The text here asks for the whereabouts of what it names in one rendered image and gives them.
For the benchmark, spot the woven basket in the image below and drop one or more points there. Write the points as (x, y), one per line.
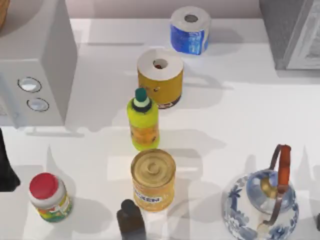
(2, 15)

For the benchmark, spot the dark brown bottle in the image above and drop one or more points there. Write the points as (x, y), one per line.
(131, 222)

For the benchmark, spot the round microwave knob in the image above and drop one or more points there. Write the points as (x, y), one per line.
(29, 84)
(37, 104)

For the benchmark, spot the blue wrapped paper roll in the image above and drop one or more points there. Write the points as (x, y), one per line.
(190, 31)

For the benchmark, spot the blue and white teapot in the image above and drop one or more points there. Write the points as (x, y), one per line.
(261, 202)

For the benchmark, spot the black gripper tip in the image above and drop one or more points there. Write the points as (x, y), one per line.
(6, 167)

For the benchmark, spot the red-lidded white jar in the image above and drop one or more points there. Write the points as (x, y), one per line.
(50, 197)

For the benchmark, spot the yellow tin can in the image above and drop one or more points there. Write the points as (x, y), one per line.
(153, 180)

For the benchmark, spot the pale microwave oven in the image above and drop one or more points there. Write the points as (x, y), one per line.
(47, 65)

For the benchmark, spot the yellow-green bottle with green cap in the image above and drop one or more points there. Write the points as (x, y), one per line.
(143, 122)

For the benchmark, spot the yellow wrapped paper roll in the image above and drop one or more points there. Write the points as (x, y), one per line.
(160, 78)

